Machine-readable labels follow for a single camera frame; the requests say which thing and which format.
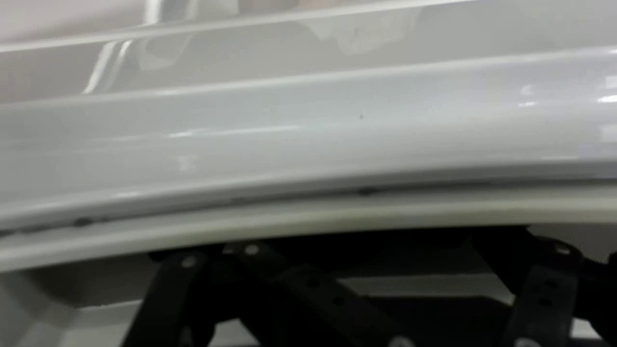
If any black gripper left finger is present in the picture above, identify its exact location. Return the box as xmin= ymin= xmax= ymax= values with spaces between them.
xmin=120 ymin=239 xmax=417 ymax=347

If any white washing machine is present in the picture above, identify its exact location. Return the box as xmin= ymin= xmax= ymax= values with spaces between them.
xmin=0 ymin=0 xmax=617 ymax=347

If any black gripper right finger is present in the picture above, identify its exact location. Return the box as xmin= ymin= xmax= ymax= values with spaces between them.
xmin=471 ymin=222 xmax=617 ymax=347

